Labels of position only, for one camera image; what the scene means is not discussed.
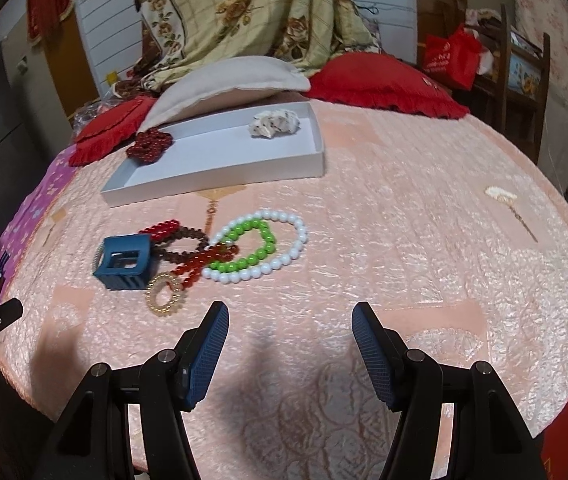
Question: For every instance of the blue hair claw clip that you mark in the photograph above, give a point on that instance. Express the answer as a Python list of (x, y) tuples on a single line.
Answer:
[(124, 262)]

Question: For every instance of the red shopping bag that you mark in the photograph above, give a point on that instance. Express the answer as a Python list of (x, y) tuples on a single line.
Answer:
[(451, 55)]

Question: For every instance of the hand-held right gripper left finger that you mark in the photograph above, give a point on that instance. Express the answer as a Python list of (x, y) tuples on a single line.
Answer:
[(209, 350)]

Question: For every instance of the red frilled pillow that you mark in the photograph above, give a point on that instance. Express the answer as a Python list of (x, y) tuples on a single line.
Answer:
[(389, 82), (106, 130)]

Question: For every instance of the white shallow cardboard tray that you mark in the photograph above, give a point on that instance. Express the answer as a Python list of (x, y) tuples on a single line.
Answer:
[(204, 155)]

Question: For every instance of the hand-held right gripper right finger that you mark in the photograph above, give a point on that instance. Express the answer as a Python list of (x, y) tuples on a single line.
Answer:
[(371, 355)]

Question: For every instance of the beige pillow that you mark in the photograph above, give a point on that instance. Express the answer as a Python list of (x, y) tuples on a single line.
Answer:
[(234, 77)]

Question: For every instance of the white spotted scrunchie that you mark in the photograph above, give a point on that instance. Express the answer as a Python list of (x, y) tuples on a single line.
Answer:
[(274, 124)]

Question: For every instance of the purple floral sheet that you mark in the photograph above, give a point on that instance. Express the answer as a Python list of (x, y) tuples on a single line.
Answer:
[(39, 200)]

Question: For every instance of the dark wooden chair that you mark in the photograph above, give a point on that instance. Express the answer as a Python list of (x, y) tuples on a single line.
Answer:
[(501, 100)]

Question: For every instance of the floral checked blanket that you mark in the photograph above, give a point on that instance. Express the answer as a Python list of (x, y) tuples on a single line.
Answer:
[(244, 5)]

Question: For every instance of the pink floral curtain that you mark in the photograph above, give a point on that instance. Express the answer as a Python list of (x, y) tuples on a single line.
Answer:
[(549, 25)]

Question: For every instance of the pink textured bedspread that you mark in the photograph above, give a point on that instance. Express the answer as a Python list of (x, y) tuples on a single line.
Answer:
[(389, 260)]

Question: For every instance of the dark red striped scrunchie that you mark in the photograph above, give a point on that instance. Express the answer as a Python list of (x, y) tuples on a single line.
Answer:
[(148, 146)]

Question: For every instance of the clear plastic bag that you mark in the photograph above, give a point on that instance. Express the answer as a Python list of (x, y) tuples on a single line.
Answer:
[(89, 112)]

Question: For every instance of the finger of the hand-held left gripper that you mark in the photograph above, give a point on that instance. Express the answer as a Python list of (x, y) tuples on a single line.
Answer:
[(6, 312)]

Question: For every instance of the white slatted headboard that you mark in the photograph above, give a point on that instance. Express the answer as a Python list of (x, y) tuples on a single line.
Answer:
[(109, 15)]

